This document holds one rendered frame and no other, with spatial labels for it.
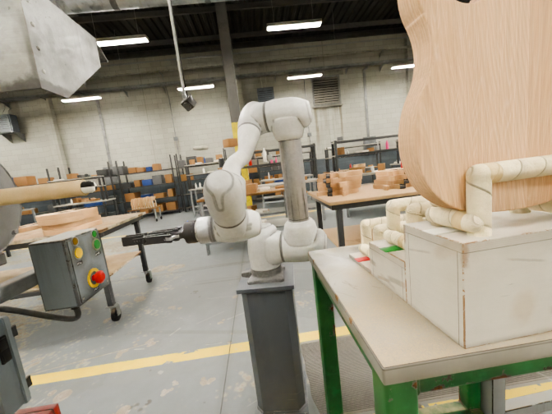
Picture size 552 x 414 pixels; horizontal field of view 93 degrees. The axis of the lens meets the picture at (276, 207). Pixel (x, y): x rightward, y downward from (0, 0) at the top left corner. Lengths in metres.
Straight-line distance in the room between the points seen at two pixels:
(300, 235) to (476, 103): 0.87
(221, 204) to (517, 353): 0.64
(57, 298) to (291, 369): 1.04
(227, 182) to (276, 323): 0.86
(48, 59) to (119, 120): 12.43
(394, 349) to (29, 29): 0.70
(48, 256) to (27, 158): 13.85
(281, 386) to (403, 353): 1.13
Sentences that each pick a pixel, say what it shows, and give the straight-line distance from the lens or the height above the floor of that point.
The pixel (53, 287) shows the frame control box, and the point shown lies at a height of 0.99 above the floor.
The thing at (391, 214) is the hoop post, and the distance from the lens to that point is 0.70.
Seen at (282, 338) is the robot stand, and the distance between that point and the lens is 1.43.
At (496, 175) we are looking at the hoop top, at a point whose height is 1.19.
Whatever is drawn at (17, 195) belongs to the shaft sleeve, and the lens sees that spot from 0.70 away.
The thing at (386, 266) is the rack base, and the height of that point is 0.98.
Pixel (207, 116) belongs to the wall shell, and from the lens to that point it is 11.93.
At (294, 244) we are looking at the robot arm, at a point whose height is 0.89.
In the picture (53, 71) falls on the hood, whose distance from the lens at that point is 0.54.
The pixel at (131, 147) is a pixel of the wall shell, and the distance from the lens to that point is 12.68.
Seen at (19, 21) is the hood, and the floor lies 1.47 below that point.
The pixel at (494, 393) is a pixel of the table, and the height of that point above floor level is 0.32.
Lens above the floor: 1.24
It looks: 8 degrees down
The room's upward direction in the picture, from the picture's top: 7 degrees counter-clockwise
